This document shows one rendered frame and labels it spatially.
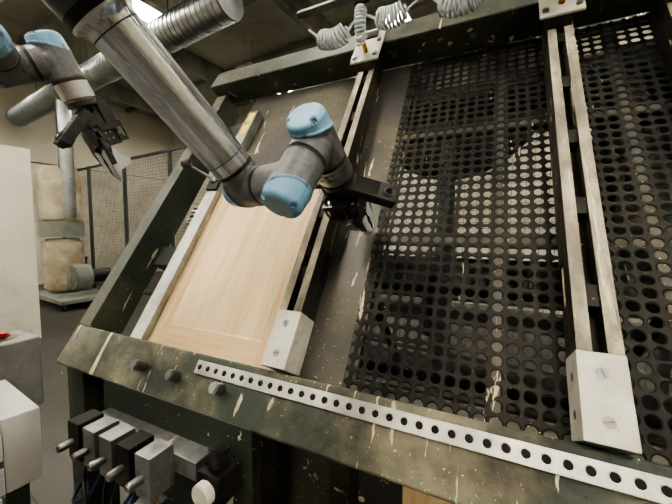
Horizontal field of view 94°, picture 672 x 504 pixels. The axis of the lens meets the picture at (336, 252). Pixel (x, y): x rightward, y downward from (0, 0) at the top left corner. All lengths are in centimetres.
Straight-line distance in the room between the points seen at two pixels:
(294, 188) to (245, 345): 45
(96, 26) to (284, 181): 31
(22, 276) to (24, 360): 360
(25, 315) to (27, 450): 424
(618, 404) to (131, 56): 83
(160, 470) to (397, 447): 48
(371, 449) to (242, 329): 42
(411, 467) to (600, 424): 27
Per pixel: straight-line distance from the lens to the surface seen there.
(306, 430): 68
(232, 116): 169
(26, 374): 116
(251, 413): 74
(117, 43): 59
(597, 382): 62
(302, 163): 53
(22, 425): 56
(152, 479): 84
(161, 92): 58
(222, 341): 88
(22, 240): 470
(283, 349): 70
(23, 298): 475
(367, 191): 67
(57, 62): 111
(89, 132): 110
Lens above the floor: 121
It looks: 4 degrees down
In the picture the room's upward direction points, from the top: straight up
